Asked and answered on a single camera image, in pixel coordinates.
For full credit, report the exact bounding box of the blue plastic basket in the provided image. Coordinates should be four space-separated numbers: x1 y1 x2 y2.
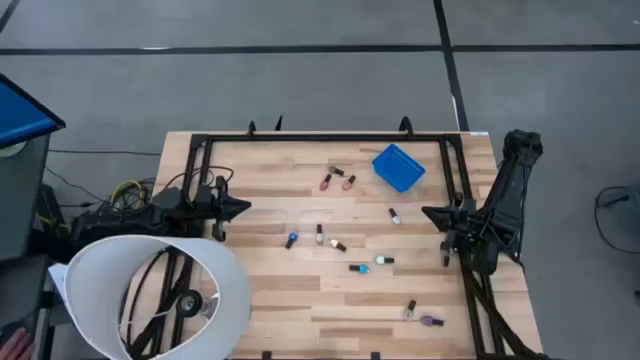
371 143 427 194

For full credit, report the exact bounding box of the black looped floor cable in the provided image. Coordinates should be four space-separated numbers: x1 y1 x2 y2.
593 184 640 255

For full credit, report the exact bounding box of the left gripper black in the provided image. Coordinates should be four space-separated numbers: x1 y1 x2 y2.
192 175 252 224

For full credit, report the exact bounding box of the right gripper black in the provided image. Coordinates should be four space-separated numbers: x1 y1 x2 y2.
421 197 484 250

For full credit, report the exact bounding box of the white lamp shade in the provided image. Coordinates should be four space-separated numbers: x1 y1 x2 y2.
63 234 252 360

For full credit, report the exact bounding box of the white paper sheet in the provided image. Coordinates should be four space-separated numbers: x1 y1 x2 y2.
48 263 71 304

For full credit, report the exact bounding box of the grey cabinet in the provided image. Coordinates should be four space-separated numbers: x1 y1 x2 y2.
0 133 52 262

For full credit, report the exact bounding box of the black lamp socket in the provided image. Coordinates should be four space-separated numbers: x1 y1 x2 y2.
175 289 220 321

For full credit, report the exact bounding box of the person's hand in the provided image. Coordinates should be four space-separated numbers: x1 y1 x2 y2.
0 327 35 360

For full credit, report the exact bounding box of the black-framed computer monitor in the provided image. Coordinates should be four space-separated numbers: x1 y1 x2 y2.
0 73 67 150

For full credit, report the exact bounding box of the yellow cable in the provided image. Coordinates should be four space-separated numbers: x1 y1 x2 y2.
110 179 147 207

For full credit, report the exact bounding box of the black aluminium table frame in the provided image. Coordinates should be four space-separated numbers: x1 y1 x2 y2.
122 131 551 360

